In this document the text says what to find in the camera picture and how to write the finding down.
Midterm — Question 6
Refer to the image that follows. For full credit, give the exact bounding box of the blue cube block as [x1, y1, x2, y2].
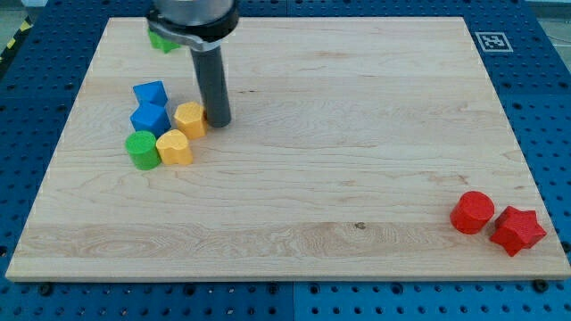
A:
[130, 102, 171, 138]

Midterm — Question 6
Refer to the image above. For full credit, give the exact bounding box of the red cylinder block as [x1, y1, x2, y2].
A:
[450, 191, 495, 235]

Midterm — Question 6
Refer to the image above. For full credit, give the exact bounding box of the yellow heart block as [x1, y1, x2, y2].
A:
[155, 129, 194, 165]

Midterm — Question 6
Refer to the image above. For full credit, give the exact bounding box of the wooden board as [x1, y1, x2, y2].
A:
[6, 17, 570, 283]

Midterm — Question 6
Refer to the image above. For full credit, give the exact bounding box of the blue triangle block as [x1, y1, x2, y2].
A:
[133, 80, 168, 107]

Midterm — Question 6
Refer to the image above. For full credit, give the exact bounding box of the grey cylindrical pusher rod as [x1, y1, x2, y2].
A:
[190, 46, 232, 128]

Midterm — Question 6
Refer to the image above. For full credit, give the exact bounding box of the white fiducial marker tag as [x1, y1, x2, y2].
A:
[476, 31, 513, 53]

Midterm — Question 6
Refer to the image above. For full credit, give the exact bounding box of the green star block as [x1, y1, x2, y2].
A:
[147, 29, 181, 54]

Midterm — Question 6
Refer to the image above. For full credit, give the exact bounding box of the green cylinder block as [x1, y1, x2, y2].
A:
[125, 130, 161, 170]

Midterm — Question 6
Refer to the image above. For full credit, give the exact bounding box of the yellow pentagon block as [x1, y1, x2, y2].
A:
[174, 102, 208, 140]

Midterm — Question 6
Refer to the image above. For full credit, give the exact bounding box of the red star block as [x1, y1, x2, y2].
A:
[489, 206, 547, 257]

